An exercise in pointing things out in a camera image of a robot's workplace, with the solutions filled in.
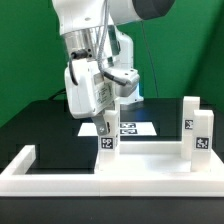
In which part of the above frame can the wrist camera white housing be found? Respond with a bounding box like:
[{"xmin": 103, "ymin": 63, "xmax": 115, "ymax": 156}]
[{"xmin": 106, "ymin": 67, "xmax": 140, "ymax": 97}]

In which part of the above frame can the white desk top panel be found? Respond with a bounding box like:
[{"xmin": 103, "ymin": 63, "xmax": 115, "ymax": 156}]
[{"xmin": 93, "ymin": 139, "xmax": 224, "ymax": 176}]

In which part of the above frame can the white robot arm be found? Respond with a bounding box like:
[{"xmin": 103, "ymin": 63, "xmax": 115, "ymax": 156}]
[{"xmin": 52, "ymin": 0, "xmax": 175, "ymax": 135}]

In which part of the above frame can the black cable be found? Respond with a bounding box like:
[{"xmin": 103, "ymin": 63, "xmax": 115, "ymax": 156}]
[{"xmin": 48, "ymin": 87, "xmax": 67, "ymax": 101}]

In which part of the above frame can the marker tag sheet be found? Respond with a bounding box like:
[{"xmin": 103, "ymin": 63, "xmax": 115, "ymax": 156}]
[{"xmin": 78, "ymin": 122, "xmax": 157, "ymax": 136}]

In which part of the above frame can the white U-shaped fence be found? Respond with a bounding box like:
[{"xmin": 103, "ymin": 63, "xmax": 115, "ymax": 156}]
[{"xmin": 0, "ymin": 146, "xmax": 224, "ymax": 197}]

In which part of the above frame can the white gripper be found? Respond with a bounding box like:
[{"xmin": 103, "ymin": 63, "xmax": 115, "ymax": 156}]
[{"xmin": 64, "ymin": 59, "xmax": 115, "ymax": 136}]

